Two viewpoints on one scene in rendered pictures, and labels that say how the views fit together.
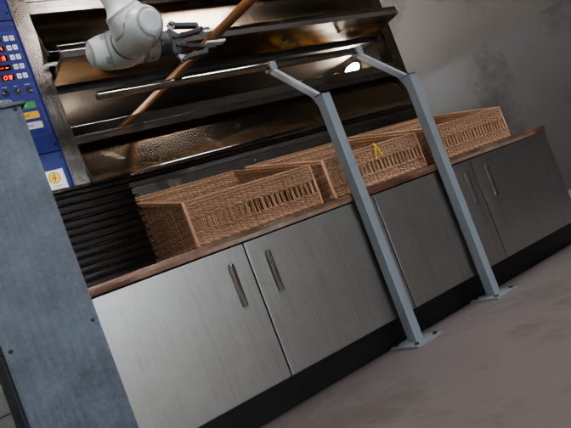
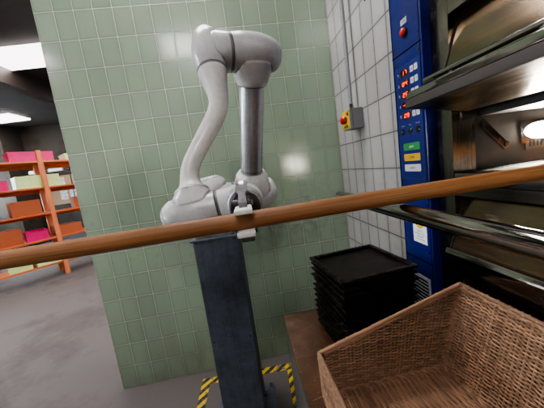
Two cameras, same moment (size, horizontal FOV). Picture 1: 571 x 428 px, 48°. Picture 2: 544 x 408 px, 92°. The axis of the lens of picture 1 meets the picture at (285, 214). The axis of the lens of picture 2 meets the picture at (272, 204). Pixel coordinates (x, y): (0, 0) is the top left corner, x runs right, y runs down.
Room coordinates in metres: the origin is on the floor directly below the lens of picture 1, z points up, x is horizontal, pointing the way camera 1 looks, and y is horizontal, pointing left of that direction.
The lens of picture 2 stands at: (2.29, -0.35, 1.27)
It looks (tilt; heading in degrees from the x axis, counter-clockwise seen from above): 8 degrees down; 120
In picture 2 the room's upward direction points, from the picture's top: 8 degrees counter-clockwise
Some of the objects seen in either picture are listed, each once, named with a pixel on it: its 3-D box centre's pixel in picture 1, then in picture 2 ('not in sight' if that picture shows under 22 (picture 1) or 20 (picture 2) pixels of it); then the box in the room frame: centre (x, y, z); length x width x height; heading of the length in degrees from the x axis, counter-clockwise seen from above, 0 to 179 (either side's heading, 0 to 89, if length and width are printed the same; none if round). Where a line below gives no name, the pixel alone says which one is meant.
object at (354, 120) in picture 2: not in sight; (352, 119); (2.00, 1.10, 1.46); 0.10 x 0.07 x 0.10; 126
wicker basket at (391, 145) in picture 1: (335, 166); not in sight; (2.71, -0.26, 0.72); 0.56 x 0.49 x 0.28; 128
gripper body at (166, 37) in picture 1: (169, 43); (244, 207); (1.94, 0.15, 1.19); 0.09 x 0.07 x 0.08; 125
